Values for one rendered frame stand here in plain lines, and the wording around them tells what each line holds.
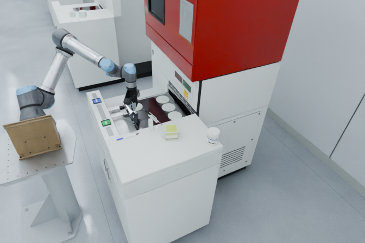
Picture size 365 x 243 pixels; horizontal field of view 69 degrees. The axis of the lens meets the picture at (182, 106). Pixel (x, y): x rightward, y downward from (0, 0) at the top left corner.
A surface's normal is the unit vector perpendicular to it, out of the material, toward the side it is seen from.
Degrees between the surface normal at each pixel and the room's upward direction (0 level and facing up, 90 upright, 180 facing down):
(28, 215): 0
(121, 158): 0
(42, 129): 90
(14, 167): 0
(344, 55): 90
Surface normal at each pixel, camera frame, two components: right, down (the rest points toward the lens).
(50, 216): 0.44, 0.56
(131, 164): 0.04, -0.79
